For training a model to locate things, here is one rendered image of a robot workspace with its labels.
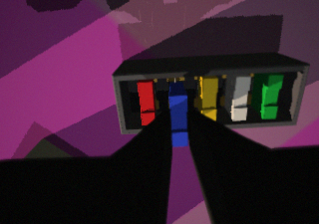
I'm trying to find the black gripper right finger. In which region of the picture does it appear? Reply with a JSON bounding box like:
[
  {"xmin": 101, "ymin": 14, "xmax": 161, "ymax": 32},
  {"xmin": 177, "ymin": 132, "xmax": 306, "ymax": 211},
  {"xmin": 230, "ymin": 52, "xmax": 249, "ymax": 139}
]
[{"xmin": 187, "ymin": 110, "xmax": 319, "ymax": 224}]

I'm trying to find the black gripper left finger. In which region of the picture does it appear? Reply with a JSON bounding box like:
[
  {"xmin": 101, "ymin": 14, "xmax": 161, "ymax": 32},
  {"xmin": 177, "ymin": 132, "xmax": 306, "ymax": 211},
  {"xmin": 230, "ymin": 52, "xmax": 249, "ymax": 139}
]
[{"xmin": 0, "ymin": 111, "xmax": 172, "ymax": 224}]

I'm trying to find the yellow fuse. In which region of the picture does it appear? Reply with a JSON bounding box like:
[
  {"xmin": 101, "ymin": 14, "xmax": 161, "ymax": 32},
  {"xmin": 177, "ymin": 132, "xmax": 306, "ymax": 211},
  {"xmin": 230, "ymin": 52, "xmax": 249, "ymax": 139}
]
[{"xmin": 198, "ymin": 76, "xmax": 218, "ymax": 121}]

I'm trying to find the red fuse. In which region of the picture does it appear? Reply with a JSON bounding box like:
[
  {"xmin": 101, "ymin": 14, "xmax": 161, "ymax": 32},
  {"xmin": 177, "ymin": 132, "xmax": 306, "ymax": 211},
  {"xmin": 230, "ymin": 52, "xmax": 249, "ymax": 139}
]
[{"xmin": 138, "ymin": 79, "xmax": 156, "ymax": 125}]

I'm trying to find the beige square tray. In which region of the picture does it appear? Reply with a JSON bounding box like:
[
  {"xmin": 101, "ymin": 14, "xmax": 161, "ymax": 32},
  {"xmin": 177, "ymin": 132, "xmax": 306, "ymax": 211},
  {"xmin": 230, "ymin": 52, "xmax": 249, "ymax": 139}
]
[{"xmin": 24, "ymin": 138, "xmax": 72, "ymax": 158}]

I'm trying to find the dark grey fuse block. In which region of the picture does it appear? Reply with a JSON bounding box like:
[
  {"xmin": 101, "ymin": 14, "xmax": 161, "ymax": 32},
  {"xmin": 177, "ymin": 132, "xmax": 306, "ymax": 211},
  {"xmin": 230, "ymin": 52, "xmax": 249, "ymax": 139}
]
[{"xmin": 112, "ymin": 52, "xmax": 310, "ymax": 134}]

